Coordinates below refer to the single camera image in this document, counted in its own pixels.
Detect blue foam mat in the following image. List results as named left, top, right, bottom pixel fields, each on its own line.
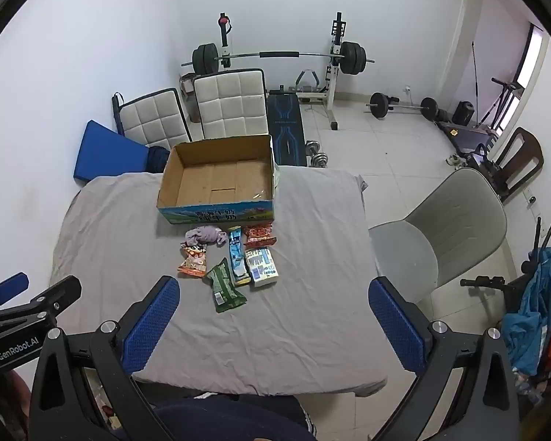
left=73, top=120, right=152, bottom=184

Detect short barbell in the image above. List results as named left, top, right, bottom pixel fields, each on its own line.
left=365, top=93, right=439, bottom=120

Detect dark blue cloth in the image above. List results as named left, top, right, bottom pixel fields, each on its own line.
left=147, top=146, right=172, bottom=174

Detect grey tablecloth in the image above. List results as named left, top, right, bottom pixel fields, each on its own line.
left=50, top=168, right=389, bottom=398

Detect purple cloth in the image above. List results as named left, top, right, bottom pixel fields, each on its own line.
left=184, top=225, right=228, bottom=249

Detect orange snack packet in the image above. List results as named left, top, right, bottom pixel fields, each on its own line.
left=177, top=243, right=210, bottom=279

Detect brown wooden chair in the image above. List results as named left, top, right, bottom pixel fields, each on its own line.
left=491, top=127, right=545, bottom=200

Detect black and blue weight bench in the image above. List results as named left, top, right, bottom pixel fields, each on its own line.
left=266, top=92, right=308, bottom=166

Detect thin black leaning pole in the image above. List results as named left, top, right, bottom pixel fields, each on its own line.
left=471, top=41, right=482, bottom=125

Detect person's navy shorts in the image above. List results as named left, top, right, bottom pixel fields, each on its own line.
left=154, top=395, right=317, bottom=441

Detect long blue snack packet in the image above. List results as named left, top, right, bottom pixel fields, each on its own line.
left=226, top=226, right=251, bottom=287

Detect large white padded chair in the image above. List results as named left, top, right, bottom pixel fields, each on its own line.
left=193, top=69, right=269, bottom=141

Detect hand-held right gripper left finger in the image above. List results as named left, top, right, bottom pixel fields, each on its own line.
left=29, top=276, right=181, bottom=441

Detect white bench press rack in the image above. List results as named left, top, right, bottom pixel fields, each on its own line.
left=216, top=11, right=350, bottom=132

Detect white and blue tissue pack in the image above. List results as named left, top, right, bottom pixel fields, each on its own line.
left=244, top=247, right=279, bottom=288

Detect blue jacket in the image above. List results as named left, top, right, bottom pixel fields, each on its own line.
left=500, top=247, right=551, bottom=377

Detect small brown cardboard box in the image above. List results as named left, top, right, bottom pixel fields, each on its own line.
left=180, top=73, right=198, bottom=122

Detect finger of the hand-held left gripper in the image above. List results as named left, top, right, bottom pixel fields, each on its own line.
left=21, top=276, right=82, bottom=320
left=0, top=272, right=30, bottom=306

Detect grey plastic chair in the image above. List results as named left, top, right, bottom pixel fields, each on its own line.
left=368, top=168, right=508, bottom=304

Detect black speaker box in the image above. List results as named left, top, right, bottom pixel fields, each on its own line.
left=454, top=101, right=475, bottom=126

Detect small white padded chair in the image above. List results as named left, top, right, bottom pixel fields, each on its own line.
left=118, top=88, right=192, bottom=150

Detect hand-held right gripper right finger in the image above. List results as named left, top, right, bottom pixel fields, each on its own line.
left=368, top=276, right=521, bottom=441

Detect green snack packet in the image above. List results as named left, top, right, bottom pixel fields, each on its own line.
left=205, top=257, right=249, bottom=314

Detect red snack packet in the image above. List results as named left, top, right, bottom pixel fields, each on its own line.
left=242, top=222, right=277, bottom=246

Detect treadmill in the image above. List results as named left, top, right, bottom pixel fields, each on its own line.
left=436, top=78, right=519, bottom=157

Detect window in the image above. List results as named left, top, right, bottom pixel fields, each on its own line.
left=516, top=23, right=549, bottom=90

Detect grey triangular cable handle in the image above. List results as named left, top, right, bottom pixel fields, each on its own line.
left=296, top=69, right=322, bottom=93

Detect barbell with black plates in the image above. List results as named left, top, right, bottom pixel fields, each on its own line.
left=180, top=43, right=376, bottom=76

